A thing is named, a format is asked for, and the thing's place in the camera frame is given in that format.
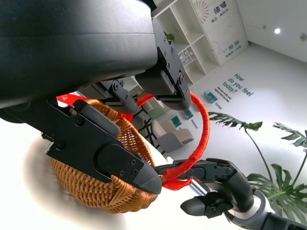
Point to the grey armchair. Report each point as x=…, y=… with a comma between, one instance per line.
x=172, y=136

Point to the white shelf unit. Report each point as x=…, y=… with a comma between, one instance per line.
x=192, y=36

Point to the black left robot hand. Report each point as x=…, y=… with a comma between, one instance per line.
x=72, y=60

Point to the large monstera plant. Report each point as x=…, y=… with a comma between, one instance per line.
x=285, y=191

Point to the white printed banner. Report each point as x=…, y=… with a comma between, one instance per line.
x=220, y=28

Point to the red birthday ribbon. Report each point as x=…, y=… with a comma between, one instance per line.
x=176, y=184

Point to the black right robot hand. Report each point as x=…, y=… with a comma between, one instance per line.
x=237, y=189

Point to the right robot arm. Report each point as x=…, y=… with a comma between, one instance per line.
x=275, y=220

